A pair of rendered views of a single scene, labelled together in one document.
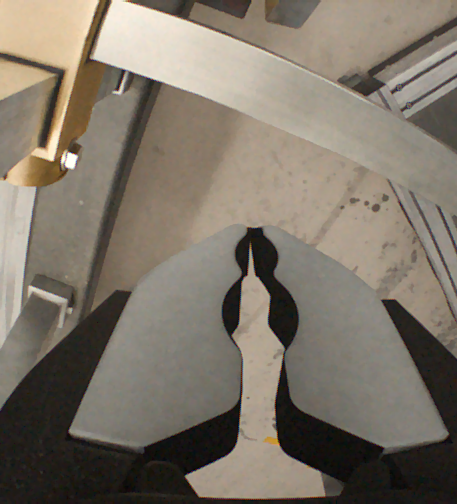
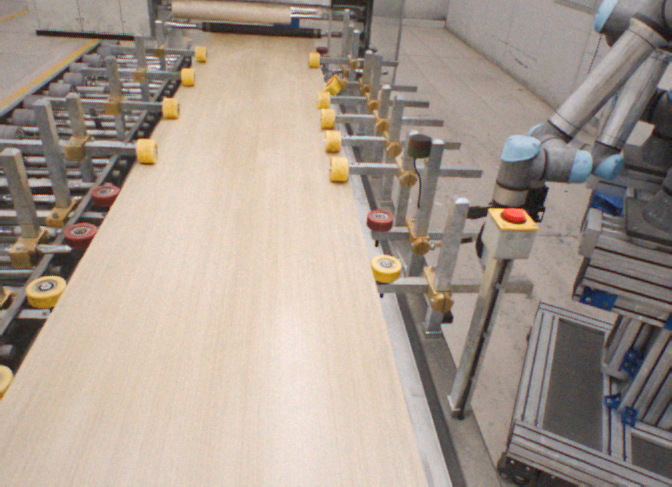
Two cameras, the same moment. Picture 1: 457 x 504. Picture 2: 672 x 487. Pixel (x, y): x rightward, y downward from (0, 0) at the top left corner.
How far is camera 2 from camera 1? 138 cm
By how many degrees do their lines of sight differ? 87
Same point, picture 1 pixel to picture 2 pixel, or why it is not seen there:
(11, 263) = (421, 450)
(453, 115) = (562, 416)
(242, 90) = (470, 282)
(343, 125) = not seen: hidden behind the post
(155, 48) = (455, 281)
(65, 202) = (442, 371)
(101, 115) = (437, 345)
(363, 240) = not seen: outside the picture
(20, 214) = (416, 421)
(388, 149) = not seen: hidden behind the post
